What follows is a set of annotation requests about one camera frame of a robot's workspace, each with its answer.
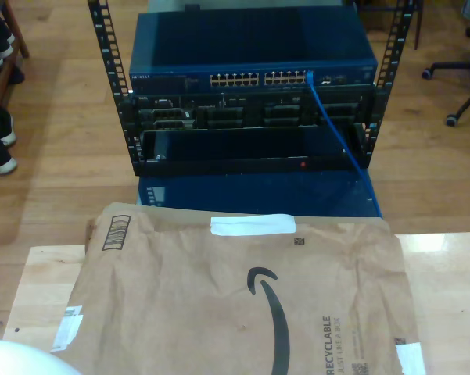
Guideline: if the blue network cable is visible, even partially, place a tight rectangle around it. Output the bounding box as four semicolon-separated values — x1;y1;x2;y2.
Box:
304;69;383;218

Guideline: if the dark blue flat device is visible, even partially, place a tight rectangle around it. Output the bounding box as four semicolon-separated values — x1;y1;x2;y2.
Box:
136;171;383;220

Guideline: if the white tape strip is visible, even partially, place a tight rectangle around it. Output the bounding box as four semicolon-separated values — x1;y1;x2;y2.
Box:
210;212;298;238

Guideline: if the black rack server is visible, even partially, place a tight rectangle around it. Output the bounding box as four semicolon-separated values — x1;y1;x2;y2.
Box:
135;89;376;130

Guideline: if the brown paper mailer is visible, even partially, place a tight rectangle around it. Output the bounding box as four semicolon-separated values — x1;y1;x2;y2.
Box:
52;201;428;375

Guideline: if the white paper label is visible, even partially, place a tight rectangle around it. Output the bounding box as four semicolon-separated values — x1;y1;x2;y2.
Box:
393;337;428;375
51;303;86;352

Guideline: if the black office chair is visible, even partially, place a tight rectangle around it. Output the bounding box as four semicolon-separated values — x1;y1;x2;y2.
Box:
421;25;470;128

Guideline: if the blue network switch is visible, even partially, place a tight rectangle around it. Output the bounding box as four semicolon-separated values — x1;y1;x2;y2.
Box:
127;9;379;95

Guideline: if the black perforated rack post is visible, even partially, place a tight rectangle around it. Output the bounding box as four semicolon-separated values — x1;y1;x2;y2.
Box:
364;0;420;157
87;0;142;165

